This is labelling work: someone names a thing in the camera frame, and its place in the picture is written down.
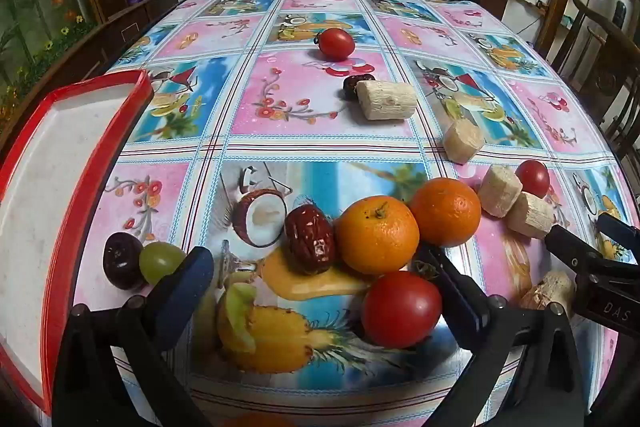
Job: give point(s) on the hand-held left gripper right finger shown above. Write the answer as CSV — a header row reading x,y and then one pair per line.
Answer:
x,y
465,307

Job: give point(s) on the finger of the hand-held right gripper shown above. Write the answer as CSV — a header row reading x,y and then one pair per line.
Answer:
x,y
570,247
617,229

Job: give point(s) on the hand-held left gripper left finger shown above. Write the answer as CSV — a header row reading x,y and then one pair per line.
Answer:
x,y
187,292

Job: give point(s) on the sugarcane piece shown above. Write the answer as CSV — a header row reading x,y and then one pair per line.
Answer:
x,y
547,289
385,99
531,214
462,141
500,189

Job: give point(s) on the large red tomato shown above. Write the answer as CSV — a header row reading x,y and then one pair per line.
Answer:
x,y
401,309

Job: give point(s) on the red date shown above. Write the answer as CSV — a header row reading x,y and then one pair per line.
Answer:
x,y
310,232

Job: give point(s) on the red tray with white inside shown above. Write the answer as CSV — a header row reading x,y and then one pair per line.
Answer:
x,y
50,182

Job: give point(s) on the green grape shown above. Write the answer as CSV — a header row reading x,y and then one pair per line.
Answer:
x,y
160,261

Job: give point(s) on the small red tomato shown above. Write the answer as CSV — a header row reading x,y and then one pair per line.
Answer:
x,y
336,44
532,177

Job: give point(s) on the wooden chair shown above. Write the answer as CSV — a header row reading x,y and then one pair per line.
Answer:
x,y
605,77

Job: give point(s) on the printed fruit tablecloth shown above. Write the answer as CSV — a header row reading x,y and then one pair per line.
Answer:
x,y
300,107

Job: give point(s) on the white appliance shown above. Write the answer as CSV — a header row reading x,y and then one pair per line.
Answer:
x,y
619,4

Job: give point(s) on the wooden cabinet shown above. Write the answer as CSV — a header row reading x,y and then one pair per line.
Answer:
x,y
150,9

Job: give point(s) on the floral wall poster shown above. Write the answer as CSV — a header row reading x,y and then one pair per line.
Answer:
x,y
35,17

